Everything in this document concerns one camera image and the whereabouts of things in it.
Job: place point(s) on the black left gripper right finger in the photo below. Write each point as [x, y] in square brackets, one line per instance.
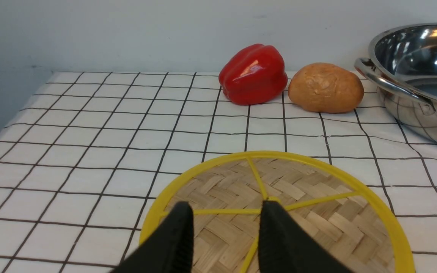
[284, 247]

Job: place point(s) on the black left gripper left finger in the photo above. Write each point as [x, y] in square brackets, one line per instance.
[169, 248]

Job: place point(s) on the yellow woven bamboo steamer lid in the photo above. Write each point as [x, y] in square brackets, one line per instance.
[249, 204]

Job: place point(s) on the stainless steel pot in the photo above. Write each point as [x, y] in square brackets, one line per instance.
[402, 64]

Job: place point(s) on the brown potato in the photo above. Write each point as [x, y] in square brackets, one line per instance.
[325, 88]

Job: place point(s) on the red bell pepper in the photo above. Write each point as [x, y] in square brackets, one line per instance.
[254, 75]

